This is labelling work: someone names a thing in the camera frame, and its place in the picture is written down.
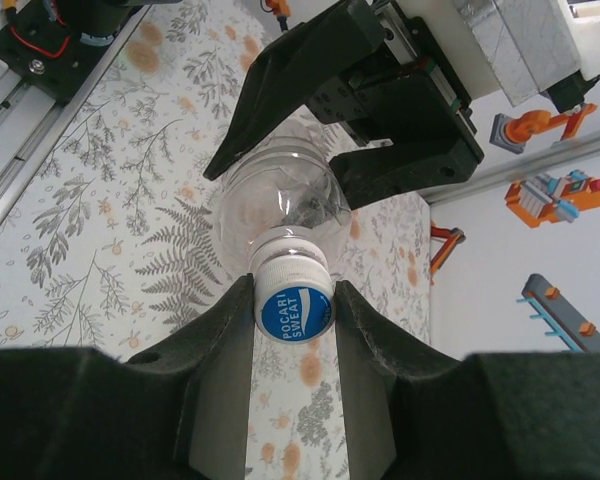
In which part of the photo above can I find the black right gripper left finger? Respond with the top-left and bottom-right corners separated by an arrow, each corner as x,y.
0,272 -> 257,480

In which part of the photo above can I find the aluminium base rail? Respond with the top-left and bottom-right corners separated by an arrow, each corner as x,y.
0,9 -> 149,251

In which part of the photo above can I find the aluminium frame post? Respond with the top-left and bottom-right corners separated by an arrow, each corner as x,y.
423,124 -> 600,206

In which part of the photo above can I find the blue white Pocari Sweat cap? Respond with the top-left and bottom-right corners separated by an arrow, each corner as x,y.
251,252 -> 337,347

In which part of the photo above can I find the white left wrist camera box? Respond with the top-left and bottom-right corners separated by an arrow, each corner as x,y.
398,0 -> 600,107

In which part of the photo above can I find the clear bottle without label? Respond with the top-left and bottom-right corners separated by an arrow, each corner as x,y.
212,117 -> 357,291

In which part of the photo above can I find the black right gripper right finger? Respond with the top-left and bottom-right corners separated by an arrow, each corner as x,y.
332,279 -> 600,480

